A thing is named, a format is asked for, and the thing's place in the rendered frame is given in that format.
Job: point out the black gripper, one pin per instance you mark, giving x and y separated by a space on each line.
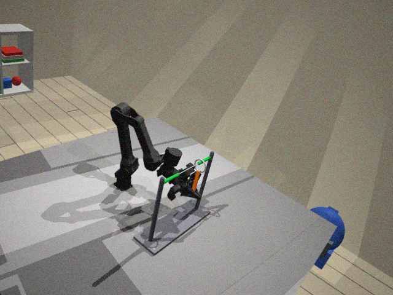
184 186

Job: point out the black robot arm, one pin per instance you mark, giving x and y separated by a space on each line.
152 159

